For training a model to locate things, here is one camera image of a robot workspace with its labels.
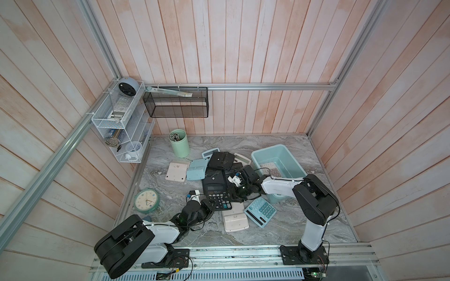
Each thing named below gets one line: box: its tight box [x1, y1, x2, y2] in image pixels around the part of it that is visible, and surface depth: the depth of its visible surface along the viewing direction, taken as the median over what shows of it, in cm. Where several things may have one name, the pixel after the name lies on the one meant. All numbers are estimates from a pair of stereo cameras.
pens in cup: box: [169, 132, 181, 142], surface depth 98 cm
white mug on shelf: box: [125, 141, 143, 161], surface depth 92 cm
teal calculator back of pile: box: [201, 147, 221, 159], surface depth 109 cm
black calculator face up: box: [202, 168, 233, 212], surface depth 90 cm
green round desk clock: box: [133, 187, 160, 214], surface depth 89 cm
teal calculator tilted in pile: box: [186, 158, 209, 181], surface depth 100 cm
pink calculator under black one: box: [221, 201, 250, 233], surface depth 83 cm
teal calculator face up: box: [243, 196, 278, 228], surface depth 87 cm
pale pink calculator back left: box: [165, 160, 192, 183], surface depth 103 cm
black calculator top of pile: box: [208, 151, 235, 171], surface depth 102 cm
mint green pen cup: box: [168, 128, 190, 159], surface depth 105 cm
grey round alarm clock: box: [118, 77, 140, 97], surface depth 83 cm
